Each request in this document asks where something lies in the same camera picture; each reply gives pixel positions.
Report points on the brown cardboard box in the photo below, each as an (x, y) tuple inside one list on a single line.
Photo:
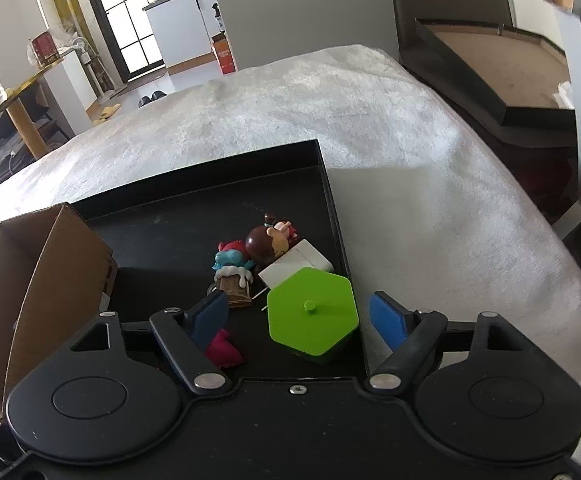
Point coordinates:
[(70, 270)]

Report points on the pair of black slippers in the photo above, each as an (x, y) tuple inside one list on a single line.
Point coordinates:
[(153, 99)]

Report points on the black tray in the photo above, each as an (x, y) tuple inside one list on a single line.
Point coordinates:
[(195, 200)]

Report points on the blue and red figurine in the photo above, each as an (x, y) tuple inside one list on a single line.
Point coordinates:
[(233, 262)]

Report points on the white rectangular box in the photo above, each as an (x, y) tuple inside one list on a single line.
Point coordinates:
[(295, 260)]

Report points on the green hexagonal lid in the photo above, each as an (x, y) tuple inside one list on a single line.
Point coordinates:
[(310, 327)]

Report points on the black-framed glass door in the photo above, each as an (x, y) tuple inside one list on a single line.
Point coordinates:
[(120, 15)]

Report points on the pair of yellow slippers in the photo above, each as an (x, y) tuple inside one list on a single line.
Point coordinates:
[(105, 112)]

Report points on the orange carton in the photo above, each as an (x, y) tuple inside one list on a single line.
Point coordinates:
[(224, 55)]

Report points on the gold-edged round table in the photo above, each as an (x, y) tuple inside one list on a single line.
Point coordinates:
[(20, 110)]

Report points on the pink toy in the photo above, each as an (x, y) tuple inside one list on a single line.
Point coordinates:
[(225, 352)]

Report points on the white kitchen cabinet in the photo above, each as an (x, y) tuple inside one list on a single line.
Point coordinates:
[(180, 30)]

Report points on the dark storage bed frame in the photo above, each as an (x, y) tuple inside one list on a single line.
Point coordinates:
[(495, 70)]

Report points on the brown round-headed figurine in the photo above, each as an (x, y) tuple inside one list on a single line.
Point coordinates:
[(260, 247)]

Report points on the red tin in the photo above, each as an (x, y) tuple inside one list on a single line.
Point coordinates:
[(44, 49)]

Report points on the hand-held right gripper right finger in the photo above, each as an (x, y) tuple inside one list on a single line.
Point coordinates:
[(388, 321)]

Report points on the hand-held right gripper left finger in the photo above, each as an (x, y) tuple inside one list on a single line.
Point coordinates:
[(209, 319)]

